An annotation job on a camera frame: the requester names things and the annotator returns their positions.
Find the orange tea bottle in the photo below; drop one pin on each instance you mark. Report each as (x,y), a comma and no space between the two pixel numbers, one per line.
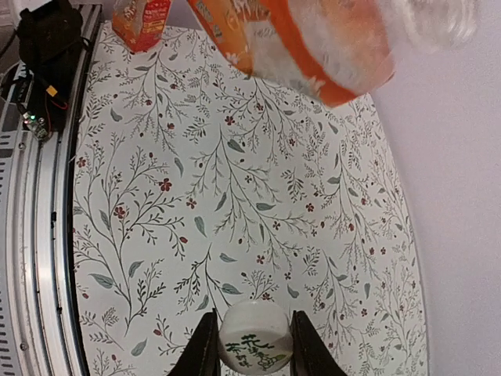
(140,23)
(332,51)

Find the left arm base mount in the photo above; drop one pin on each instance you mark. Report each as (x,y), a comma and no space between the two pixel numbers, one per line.
(50,46)

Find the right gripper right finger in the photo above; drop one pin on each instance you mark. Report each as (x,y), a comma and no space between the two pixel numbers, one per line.
(310,356)

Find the white bottle cap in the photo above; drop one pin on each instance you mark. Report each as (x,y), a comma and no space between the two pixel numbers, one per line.
(255,338)

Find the floral patterned table mat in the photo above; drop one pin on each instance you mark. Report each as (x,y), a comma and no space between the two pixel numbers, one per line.
(196,187)

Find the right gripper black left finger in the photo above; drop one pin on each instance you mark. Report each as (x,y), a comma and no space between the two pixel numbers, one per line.
(200,356)

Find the aluminium front rail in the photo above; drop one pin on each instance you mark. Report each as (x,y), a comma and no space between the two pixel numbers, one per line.
(40,332)

